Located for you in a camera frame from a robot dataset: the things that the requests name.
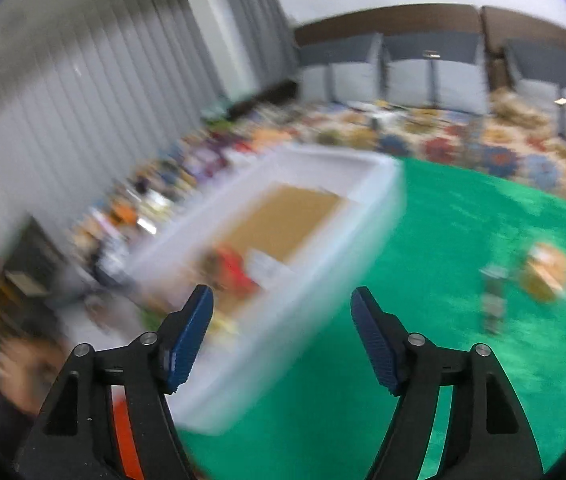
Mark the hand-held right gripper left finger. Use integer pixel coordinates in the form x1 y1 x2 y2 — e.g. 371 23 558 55
13 284 214 480

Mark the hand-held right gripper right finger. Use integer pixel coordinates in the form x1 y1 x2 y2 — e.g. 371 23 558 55
350 286 546 480

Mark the red snack packet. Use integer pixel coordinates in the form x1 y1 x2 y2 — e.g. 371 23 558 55
208 245 261 296

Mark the white storage box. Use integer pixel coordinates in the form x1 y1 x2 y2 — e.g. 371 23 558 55
128 142 408 436

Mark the dark cookie packet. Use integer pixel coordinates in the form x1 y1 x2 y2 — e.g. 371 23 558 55
480 262 510 336

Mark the cake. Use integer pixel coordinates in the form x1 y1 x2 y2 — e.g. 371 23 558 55
520 242 566 303

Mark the green patterned cloth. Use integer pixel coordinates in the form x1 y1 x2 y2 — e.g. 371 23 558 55
178 157 566 480

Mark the brown cardboard sheet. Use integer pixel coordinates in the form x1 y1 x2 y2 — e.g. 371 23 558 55
223 185 348 263

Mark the dark cabinet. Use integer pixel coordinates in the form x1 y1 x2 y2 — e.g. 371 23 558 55
0 217 78 341

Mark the row of assorted goods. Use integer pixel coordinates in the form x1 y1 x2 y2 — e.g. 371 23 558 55
73 100 566 261

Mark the grey curtain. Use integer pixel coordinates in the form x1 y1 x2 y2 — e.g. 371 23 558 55
0 0 298 241

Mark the brown headboard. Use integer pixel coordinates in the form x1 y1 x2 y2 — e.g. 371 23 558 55
293 4 566 91

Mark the grey pillow with strap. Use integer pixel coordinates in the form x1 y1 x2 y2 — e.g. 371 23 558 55
505 40 566 141
380 32 486 113
298 32 384 103

